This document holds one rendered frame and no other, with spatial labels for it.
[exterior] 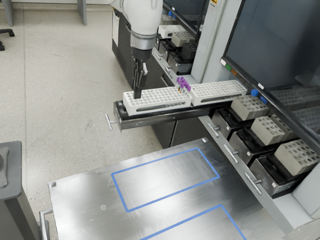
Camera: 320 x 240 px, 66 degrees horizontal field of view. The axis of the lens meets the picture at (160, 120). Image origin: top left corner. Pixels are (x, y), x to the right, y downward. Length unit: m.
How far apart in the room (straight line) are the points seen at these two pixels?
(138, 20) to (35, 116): 1.65
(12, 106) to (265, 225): 2.15
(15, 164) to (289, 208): 1.03
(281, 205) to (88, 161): 1.33
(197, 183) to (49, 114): 1.71
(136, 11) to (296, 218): 0.90
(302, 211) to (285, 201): 0.06
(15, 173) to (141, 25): 0.69
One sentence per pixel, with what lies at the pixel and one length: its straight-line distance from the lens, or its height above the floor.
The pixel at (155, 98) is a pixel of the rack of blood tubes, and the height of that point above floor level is 0.86.
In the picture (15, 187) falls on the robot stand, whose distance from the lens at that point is 1.00.
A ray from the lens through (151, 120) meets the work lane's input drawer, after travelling 1.07.
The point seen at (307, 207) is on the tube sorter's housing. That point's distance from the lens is 1.08.
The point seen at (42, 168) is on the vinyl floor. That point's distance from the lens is 1.93.
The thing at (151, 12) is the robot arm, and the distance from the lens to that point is 0.83.
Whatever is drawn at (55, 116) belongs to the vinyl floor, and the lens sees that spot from 2.29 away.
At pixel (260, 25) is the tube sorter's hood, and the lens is 1.08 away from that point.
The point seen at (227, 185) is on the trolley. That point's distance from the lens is 0.89.
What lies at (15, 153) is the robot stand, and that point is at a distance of 1.10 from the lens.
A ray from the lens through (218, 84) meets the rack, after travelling 1.28.
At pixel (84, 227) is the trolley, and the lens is 0.75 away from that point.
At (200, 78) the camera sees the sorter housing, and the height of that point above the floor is 0.78.
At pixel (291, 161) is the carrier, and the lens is 1.03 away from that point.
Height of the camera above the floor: 1.50
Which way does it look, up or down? 41 degrees down
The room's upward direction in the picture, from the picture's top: 11 degrees clockwise
